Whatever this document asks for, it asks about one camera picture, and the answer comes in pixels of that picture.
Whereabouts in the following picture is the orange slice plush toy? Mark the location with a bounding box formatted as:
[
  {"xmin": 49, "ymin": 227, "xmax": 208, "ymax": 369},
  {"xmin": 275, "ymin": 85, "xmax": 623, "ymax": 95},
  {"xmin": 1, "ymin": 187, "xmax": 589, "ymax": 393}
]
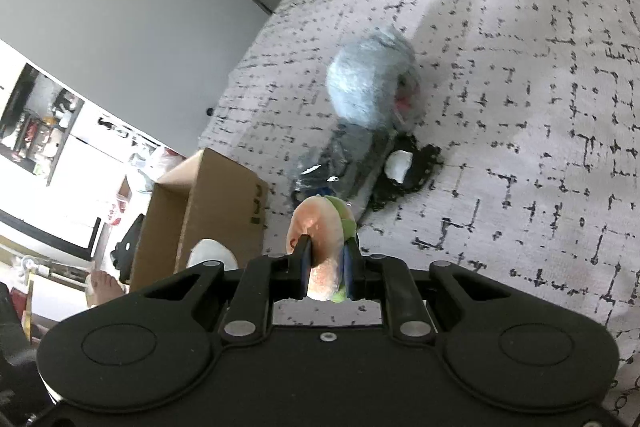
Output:
[{"xmin": 286, "ymin": 195, "xmax": 357, "ymax": 303}]

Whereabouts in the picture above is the clear bag of dark items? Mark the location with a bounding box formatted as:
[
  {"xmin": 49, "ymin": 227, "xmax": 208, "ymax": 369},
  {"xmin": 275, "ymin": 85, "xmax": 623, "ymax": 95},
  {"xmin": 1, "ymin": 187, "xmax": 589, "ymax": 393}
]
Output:
[{"xmin": 290, "ymin": 122, "xmax": 398, "ymax": 216}]

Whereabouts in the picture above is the blue fluffy plush toy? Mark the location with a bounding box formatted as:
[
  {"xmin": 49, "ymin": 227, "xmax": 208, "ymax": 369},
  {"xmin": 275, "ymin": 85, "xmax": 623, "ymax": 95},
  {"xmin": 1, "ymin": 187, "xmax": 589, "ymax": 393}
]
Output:
[{"xmin": 326, "ymin": 27, "xmax": 423, "ymax": 131}]

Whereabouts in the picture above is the open cardboard box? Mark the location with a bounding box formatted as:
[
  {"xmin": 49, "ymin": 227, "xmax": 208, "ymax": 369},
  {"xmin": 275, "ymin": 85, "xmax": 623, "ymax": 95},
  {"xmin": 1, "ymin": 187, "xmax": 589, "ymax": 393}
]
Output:
[{"xmin": 129, "ymin": 148, "xmax": 269, "ymax": 291}]

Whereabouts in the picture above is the black stool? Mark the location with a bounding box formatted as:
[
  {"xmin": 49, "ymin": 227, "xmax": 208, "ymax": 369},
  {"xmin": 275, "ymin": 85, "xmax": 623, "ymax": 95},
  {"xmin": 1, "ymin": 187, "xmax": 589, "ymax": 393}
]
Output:
[{"xmin": 111, "ymin": 213, "xmax": 145, "ymax": 284}]

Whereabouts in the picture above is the white trash bag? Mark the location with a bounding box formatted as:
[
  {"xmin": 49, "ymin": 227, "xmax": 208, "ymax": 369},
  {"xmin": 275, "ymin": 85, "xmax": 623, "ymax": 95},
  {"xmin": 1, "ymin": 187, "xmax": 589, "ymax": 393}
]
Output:
[{"xmin": 127, "ymin": 146, "xmax": 186, "ymax": 193}]

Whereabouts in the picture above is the person's bare foot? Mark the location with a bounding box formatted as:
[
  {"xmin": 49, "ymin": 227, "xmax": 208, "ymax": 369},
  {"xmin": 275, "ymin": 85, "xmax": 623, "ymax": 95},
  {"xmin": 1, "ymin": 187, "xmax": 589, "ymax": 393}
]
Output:
[{"xmin": 85, "ymin": 270, "xmax": 126, "ymax": 308}]

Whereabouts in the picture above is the patterned grey bed blanket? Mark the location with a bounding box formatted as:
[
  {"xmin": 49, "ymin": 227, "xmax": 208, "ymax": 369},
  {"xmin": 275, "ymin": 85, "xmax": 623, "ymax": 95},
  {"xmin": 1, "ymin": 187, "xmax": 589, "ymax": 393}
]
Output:
[{"xmin": 200, "ymin": 0, "xmax": 639, "ymax": 426}]

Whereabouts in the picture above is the kitchen shelf with appliances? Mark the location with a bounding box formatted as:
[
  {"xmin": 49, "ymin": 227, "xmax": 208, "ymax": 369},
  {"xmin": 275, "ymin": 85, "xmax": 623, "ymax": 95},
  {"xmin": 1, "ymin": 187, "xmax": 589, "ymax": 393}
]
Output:
[{"xmin": 1, "ymin": 64, "xmax": 85, "ymax": 185}]

